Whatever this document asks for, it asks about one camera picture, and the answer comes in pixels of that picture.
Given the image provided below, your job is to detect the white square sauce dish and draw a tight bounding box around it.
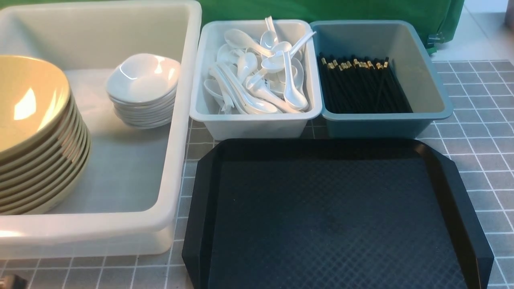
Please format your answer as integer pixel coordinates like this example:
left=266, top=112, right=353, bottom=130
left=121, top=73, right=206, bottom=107
left=105, top=53, right=182, bottom=104

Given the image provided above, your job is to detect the yellow noodle bowl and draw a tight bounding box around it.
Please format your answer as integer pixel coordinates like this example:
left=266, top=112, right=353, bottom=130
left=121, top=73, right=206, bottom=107
left=0, top=55, right=71, bottom=159

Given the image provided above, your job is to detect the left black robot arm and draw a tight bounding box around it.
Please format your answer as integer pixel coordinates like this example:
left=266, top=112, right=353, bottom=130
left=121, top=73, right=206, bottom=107
left=0, top=275, right=28, bottom=289

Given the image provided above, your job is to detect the white spoon bin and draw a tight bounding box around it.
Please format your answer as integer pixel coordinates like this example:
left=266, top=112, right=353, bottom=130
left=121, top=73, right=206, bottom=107
left=190, top=20, right=322, bottom=140

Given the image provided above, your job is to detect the pile of white spoons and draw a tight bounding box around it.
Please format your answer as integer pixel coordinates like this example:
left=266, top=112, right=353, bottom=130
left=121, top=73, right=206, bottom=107
left=203, top=17, right=315, bottom=115

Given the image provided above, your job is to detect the black serving tray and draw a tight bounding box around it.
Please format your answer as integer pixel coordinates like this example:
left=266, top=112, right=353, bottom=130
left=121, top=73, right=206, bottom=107
left=182, top=138, right=494, bottom=289

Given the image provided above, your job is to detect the pile of black chopsticks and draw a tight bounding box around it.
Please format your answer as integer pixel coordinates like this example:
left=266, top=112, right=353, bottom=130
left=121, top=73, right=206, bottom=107
left=316, top=53, right=413, bottom=114

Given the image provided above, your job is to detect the stack of white dishes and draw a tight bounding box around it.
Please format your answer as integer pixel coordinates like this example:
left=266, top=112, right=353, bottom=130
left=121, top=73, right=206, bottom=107
left=108, top=89, right=176, bottom=130

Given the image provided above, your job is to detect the blue-grey chopstick bin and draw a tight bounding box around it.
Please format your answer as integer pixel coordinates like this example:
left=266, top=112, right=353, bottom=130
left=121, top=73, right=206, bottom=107
left=310, top=20, right=453, bottom=139

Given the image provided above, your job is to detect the large white plastic tub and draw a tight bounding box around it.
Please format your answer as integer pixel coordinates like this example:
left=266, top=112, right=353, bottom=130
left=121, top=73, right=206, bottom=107
left=1, top=0, right=202, bottom=259

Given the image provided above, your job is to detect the stack of yellow bowls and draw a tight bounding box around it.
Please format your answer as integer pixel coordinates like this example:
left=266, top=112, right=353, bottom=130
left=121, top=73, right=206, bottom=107
left=1, top=96, right=92, bottom=216

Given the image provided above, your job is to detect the green cloth backdrop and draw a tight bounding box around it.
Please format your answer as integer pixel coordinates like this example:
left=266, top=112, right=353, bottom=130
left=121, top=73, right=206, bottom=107
left=200, top=0, right=464, bottom=55

